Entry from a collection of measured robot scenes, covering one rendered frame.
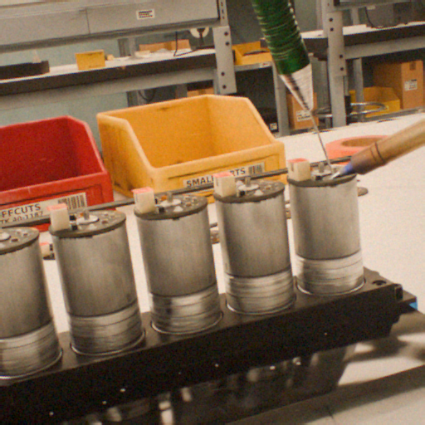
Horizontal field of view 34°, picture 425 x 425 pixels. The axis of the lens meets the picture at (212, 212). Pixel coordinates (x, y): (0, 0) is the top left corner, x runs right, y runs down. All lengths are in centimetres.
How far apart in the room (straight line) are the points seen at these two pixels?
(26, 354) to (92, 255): 4
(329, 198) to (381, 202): 20
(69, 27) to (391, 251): 216
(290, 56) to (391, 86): 475
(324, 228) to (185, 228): 5
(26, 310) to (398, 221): 24
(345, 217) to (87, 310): 9
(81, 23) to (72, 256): 225
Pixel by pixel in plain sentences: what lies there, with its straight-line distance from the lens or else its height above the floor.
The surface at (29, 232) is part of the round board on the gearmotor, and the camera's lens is 23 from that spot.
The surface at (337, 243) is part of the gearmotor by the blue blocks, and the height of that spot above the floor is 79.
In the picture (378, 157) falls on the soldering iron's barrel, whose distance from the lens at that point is 23.
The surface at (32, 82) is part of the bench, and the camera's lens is 248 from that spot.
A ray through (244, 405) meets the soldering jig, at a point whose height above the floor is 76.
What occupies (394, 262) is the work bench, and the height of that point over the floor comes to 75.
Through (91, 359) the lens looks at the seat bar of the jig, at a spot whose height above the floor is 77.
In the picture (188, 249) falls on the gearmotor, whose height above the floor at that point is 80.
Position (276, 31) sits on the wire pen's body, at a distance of 22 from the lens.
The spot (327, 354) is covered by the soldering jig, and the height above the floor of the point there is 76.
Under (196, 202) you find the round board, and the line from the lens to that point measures 23.
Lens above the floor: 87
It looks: 15 degrees down
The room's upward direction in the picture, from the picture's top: 7 degrees counter-clockwise
